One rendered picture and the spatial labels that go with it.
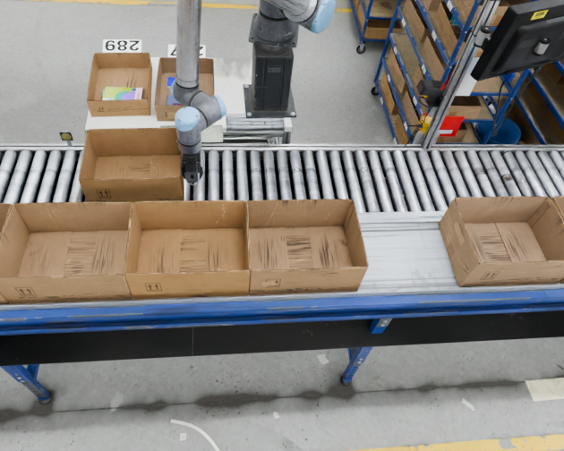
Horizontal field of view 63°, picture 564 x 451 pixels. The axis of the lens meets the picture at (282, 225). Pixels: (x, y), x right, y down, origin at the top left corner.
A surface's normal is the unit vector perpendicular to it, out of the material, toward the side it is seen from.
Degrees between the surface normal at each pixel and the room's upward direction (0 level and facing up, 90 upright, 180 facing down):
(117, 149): 89
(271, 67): 90
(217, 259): 1
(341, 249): 0
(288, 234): 0
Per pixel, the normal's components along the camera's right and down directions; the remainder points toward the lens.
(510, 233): 0.11, -0.58
